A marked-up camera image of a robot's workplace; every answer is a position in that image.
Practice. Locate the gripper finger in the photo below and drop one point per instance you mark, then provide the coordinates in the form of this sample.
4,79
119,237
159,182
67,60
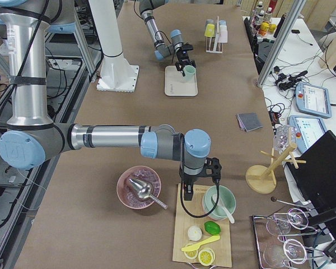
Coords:
190,191
186,192
191,65
180,68

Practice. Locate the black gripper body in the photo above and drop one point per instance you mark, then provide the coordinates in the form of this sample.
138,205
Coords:
189,179
181,58

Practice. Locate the green cup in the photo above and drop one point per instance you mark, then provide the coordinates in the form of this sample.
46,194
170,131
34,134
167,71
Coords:
189,71

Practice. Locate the cream rabbit tray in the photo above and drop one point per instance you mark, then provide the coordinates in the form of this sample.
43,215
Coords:
177,85

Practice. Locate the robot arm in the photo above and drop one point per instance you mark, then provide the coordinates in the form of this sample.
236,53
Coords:
177,46
33,137

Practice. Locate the yellow cup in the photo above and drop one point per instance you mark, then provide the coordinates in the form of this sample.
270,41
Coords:
209,30

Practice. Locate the pink cup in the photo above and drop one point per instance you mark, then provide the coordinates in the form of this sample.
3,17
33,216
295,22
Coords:
223,36

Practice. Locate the grey cup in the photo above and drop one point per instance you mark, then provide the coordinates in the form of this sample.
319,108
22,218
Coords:
209,21

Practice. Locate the clear glass cup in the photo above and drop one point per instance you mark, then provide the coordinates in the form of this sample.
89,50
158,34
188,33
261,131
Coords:
284,136

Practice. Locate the white ceramic spoon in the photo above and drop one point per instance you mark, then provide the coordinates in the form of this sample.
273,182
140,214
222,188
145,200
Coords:
221,204

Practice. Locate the stacked green bowls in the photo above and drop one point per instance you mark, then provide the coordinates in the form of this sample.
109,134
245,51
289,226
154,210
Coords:
227,198

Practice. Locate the white peeled fruit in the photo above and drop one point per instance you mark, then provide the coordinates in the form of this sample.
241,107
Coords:
194,233

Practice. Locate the green lime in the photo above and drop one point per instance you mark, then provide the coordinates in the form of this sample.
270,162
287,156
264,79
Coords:
212,228

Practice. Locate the metal ice scoop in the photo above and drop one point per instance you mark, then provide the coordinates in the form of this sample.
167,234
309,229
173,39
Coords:
144,190

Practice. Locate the yellow plastic knife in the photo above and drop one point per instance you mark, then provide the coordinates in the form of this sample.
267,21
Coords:
197,245

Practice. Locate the pink bowl with ice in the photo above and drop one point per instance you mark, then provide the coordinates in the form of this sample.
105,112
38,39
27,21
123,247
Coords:
125,194

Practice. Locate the lemon slice left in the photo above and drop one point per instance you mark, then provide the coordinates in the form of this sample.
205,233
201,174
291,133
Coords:
191,255

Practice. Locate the lemon slice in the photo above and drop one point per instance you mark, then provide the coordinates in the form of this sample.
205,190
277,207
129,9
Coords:
206,256
191,255

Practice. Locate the lemon slice right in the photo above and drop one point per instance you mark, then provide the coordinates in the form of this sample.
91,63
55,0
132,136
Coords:
206,256

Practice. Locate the wooden mug tree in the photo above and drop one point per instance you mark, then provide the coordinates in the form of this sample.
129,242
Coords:
262,179

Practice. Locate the grey folded cloth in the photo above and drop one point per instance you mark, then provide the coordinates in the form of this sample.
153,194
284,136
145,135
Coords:
248,121

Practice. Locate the teach pendant far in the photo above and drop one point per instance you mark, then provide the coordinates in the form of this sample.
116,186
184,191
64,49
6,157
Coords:
313,100

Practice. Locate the teach pendant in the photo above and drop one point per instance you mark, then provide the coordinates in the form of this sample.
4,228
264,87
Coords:
313,100
308,130

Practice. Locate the teach pendant near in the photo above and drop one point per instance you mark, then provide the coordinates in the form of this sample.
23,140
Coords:
308,130

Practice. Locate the black monitor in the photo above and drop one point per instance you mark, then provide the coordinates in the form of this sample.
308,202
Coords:
316,179

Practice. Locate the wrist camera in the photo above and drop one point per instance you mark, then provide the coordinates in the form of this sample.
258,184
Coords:
186,47
214,166

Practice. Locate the white wire cup rack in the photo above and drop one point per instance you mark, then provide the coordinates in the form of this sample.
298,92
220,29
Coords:
212,44

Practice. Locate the wire glass rack tray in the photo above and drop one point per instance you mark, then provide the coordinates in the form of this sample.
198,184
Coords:
278,238

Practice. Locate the aluminium frame post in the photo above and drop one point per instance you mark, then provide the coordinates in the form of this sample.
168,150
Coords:
283,34

